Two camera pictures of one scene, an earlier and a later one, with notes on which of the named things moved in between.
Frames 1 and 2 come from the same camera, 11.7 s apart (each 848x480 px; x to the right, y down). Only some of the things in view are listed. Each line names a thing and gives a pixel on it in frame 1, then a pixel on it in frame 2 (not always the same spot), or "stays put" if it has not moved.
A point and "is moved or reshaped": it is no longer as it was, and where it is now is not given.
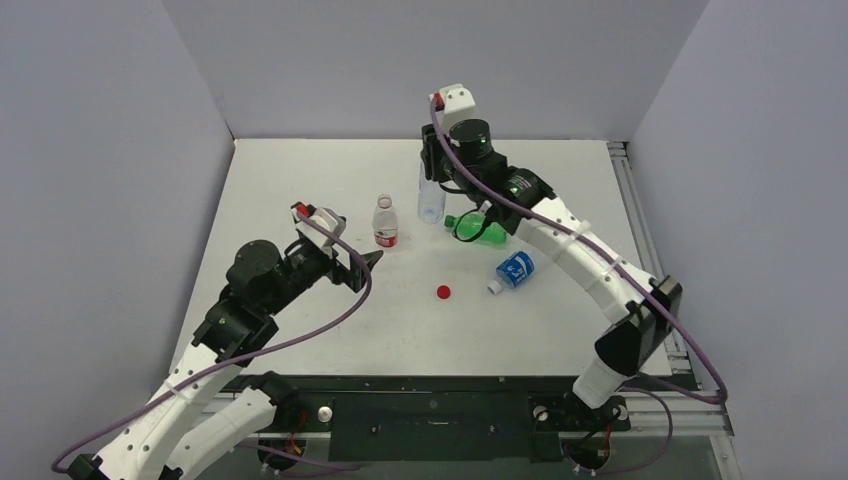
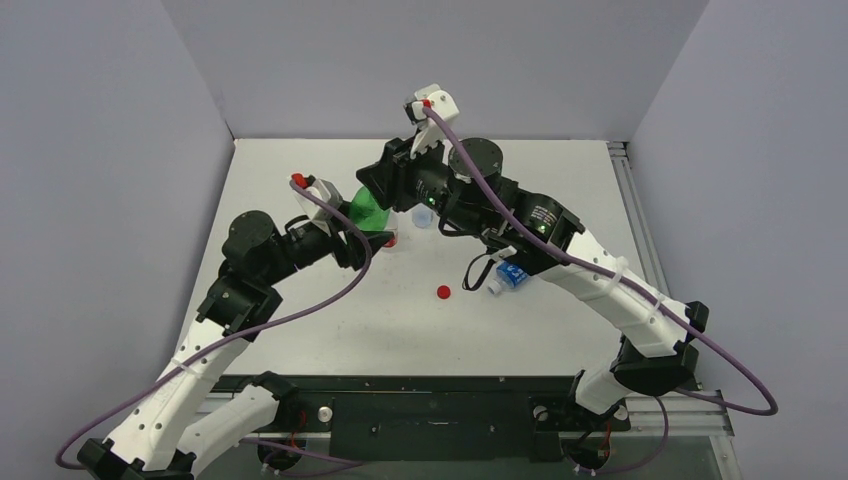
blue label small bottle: [513, 271] stays put
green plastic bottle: [470, 225] is moved or reshaped
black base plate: [443, 418] stays put
